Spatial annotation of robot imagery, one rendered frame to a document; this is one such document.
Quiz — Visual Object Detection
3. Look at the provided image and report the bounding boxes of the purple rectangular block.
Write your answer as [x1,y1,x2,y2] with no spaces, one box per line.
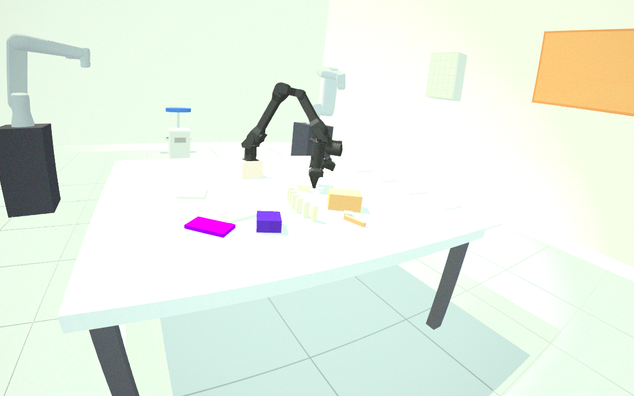
[256,211,282,233]

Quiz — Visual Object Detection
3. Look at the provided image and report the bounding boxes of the magenta rectangular block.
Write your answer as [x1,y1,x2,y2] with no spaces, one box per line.
[184,216,236,238]

